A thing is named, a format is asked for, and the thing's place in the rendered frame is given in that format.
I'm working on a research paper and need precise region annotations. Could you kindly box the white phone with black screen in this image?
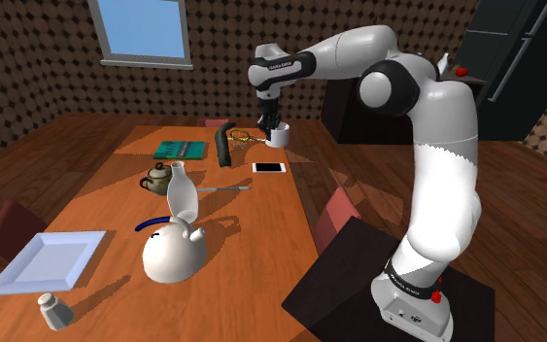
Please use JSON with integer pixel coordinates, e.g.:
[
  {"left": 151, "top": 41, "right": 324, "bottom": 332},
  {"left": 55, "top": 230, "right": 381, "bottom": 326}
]
[{"left": 252, "top": 162, "right": 288, "bottom": 175}]

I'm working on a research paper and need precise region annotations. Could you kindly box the white kettle with blue handle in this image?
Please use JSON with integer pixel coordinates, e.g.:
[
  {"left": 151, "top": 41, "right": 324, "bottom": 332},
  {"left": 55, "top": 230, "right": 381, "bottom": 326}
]
[{"left": 133, "top": 216, "right": 209, "bottom": 285}]

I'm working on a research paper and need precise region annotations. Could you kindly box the white cup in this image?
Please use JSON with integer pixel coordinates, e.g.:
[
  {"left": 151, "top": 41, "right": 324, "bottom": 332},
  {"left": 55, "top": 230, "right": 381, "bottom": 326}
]
[{"left": 264, "top": 121, "right": 291, "bottom": 150}]

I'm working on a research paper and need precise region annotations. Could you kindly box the white salt shaker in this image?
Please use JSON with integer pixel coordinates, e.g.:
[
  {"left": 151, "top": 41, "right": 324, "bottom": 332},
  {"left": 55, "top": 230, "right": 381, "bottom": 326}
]
[{"left": 36, "top": 291, "right": 76, "bottom": 332}]

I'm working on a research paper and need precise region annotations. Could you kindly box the black curved object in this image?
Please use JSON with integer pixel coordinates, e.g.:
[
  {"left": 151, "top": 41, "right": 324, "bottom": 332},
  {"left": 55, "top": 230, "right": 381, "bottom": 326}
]
[{"left": 213, "top": 121, "right": 238, "bottom": 169}]

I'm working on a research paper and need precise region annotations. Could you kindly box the dark robot stand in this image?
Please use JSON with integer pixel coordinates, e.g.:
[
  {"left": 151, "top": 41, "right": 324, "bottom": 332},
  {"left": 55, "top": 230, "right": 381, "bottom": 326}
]
[{"left": 281, "top": 215, "right": 496, "bottom": 342}]

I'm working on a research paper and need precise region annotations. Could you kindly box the black refrigerator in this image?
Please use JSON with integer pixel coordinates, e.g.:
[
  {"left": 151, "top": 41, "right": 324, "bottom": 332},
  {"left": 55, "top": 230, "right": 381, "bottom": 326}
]
[{"left": 448, "top": 0, "right": 547, "bottom": 143}]

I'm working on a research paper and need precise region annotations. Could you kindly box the wooden table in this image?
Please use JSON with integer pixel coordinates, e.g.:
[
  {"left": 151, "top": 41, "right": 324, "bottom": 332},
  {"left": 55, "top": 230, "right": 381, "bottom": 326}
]
[{"left": 0, "top": 123, "right": 325, "bottom": 342}]

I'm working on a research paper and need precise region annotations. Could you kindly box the window with grey frame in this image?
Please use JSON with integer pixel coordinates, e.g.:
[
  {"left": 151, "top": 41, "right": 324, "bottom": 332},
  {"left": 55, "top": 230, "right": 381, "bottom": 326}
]
[{"left": 86, "top": 0, "right": 195, "bottom": 72}]

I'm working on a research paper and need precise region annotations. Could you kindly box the white vase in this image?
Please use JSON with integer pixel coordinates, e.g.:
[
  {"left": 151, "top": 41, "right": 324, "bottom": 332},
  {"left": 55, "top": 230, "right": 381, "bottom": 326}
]
[{"left": 166, "top": 160, "right": 200, "bottom": 224}]

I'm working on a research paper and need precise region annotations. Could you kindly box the green book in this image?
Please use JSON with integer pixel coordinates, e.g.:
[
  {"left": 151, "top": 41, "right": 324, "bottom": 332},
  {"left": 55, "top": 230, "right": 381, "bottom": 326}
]
[{"left": 153, "top": 140, "right": 208, "bottom": 161}]

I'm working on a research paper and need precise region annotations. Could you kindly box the olive green teapot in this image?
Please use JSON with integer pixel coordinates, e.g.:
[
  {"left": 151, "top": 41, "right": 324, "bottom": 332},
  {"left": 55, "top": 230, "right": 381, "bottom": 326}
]
[{"left": 139, "top": 161, "right": 175, "bottom": 197}]

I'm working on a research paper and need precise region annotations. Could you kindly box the silver knife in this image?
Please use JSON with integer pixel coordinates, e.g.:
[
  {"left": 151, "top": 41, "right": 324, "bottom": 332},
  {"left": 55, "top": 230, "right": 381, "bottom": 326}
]
[{"left": 195, "top": 185, "right": 252, "bottom": 193}]

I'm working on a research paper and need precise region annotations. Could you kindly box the white square plate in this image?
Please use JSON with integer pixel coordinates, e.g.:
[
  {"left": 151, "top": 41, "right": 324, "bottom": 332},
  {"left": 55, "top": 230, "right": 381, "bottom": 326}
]
[{"left": 0, "top": 229, "right": 108, "bottom": 298}]

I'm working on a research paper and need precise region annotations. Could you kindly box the dark cabinet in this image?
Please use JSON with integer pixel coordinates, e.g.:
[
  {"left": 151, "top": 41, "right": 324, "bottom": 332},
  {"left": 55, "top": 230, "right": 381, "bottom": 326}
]
[{"left": 320, "top": 52, "right": 488, "bottom": 146}]

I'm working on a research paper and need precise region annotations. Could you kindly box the red chair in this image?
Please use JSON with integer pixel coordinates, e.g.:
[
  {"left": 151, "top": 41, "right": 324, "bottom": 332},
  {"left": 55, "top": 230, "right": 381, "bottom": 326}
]
[
  {"left": 312, "top": 186, "right": 362, "bottom": 257},
  {"left": 196, "top": 118, "right": 231, "bottom": 129},
  {"left": 0, "top": 199, "right": 50, "bottom": 264}
]

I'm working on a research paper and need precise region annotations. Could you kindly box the gold wire whisk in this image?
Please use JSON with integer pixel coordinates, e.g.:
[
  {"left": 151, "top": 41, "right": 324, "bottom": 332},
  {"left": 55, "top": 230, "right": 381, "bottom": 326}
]
[{"left": 227, "top": 127, "right": 269, "bottom": 150}]

